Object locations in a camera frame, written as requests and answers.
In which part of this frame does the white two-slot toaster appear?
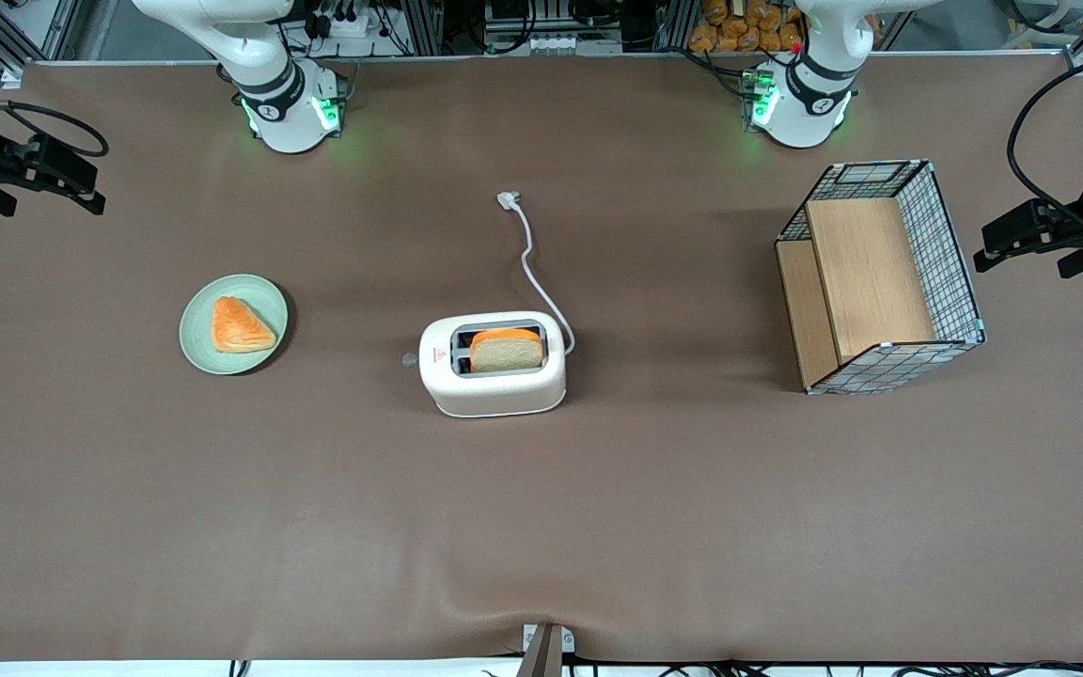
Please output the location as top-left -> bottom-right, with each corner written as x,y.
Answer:
418,310 -> 569,418

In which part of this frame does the pale green round plate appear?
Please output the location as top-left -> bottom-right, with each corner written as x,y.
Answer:
179,274 -> 290,376

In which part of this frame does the orange triangular toast piece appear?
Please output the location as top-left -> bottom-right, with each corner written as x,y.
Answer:
211,295 -> 278,355

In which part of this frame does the white power strip with plugs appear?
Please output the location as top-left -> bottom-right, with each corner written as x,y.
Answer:
301,0 -> 385,40

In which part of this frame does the bag of orange bread rolls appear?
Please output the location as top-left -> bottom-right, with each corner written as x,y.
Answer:
688,0 -> 807,55

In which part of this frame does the bread slice with orange crust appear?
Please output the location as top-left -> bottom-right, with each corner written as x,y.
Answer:
468,327 -> 546,374

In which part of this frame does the brown table cloth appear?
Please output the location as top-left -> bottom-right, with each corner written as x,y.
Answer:
0,52 -> 1083,665

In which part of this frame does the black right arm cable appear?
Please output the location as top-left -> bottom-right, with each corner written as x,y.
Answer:
0,99 -> 111,159

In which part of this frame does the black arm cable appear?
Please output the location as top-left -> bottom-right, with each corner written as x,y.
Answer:
1006,44 -> 1083,238
0,99 -> 111,159

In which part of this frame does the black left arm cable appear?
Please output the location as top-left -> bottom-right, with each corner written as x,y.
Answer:
1006,44 -> 1083,238

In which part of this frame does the wire basket with wooden shelf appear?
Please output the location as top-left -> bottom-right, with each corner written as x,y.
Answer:
775,159 -> 987,396

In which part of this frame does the white toaster power cable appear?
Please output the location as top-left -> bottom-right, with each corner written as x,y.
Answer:
496,191 -> 577,357

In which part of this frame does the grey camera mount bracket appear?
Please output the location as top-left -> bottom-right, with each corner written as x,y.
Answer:
514,622 -> 577,677

